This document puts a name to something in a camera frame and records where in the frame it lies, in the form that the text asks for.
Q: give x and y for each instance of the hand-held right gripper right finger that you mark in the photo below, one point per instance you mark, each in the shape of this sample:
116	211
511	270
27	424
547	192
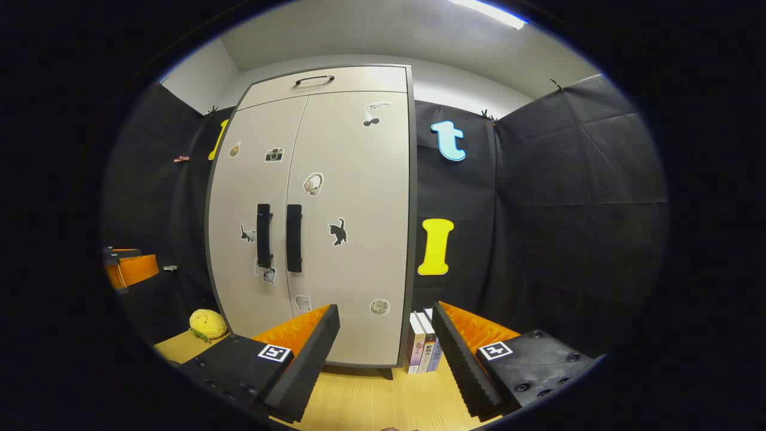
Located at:
461	365

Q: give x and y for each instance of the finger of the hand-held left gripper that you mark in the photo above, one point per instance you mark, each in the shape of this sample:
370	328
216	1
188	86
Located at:
139	269
122	253

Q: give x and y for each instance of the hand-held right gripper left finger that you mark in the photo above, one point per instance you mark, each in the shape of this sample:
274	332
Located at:
311	359

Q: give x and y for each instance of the grey shoe cabinet door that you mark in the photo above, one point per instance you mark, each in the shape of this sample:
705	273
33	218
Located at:
359	269
239	191

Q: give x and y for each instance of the grey double-door shoe cabinet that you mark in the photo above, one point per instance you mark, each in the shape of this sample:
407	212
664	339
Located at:
412	209

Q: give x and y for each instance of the grey cabinet drawer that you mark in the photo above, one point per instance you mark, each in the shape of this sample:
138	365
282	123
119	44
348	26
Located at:
359	81

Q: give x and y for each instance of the dark spine book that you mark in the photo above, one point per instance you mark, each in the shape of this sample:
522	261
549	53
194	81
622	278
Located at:
429	353

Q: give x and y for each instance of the white spine book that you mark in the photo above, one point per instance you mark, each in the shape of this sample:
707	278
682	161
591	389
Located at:
416	347

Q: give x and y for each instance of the yellow plush toy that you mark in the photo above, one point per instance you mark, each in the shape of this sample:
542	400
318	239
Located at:
208	323

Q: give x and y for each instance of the ceiling light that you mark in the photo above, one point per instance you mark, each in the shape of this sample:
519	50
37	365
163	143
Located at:
491	12

